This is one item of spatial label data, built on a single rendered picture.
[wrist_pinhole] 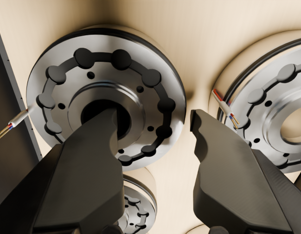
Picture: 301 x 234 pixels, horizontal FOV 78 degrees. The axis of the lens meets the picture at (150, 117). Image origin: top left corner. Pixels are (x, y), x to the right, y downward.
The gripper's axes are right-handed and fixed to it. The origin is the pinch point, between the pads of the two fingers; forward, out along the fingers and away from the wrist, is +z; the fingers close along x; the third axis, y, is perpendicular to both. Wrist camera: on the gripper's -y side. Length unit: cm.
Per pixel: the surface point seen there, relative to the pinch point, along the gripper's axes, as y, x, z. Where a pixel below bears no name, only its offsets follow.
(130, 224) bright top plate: 12.6, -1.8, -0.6
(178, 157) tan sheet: 6.5, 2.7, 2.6
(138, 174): 7.4, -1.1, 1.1
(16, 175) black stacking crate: 6.6, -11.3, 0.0
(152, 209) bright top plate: 10.0, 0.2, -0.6
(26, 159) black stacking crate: 6.3, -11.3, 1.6
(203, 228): 17.9, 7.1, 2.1
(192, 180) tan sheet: 9.7, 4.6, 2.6
